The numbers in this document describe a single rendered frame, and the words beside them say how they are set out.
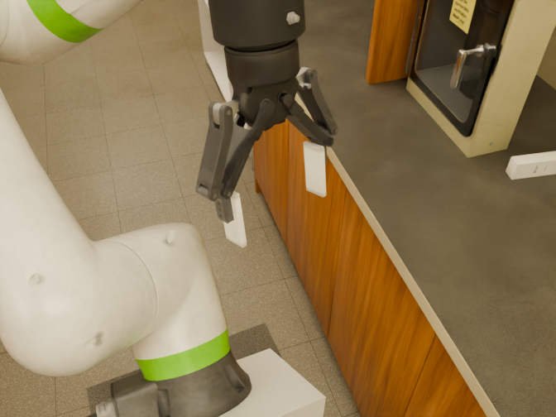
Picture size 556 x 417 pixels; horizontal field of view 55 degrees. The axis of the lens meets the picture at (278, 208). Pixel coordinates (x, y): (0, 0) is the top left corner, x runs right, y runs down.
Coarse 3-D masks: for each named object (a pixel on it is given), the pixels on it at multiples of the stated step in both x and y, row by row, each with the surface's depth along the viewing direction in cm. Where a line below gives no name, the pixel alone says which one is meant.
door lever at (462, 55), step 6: (480, 48) 113; (462, 54) 112; (468, 54) 113; (474, 54) 113; (480, 54) 114; (456, 60) 114; (462, 60) 113; (456, 66) 115; (462, 66) 114; (456, 72) 115; (462, 72) 116; (456, 78) 116; (450, 84) 118; (456, 84) 117
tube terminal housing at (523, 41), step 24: (528, 0) 102; (552, 0) 104; (528, 24) 106; (552, 24) 108; (504, 48) 109; (528, 48) 111; (504, 72) 113; (528, 72) 115; (504, 96) 118; (480, 120) 121; (504, 120) 124; (456, 144) 133; (480, 144) 127; (504, 144) 130
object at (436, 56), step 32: (448, 0) 121; (480, 0) 110; (512, 0) 102; (448, 32) 123; (480, 32) 112; (416, 64) 140; (448, 64) 126; (480, 64) 115; (448, 96) 129; (480, 96) 117
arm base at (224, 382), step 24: (120, 384) 70; (144, 384) 68; (168, 384) 67; (192, 384) 67; (216, 384) 68; (240, 384) 71; (96, 408) 67; (120, 408) 66; (144, 408) 67; (168, 408) 68; (192, 408) 66; (216, 408) 66
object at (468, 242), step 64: (320, 0) 191; (320, 64) 160; (384, 128) 137; (384, 192) 121; (448, 192) 121; (512, 192) 121; (448, 256) 108; (512, 256) 108; (448, 320) 97; (512, 320) 97; (512, 384) 88
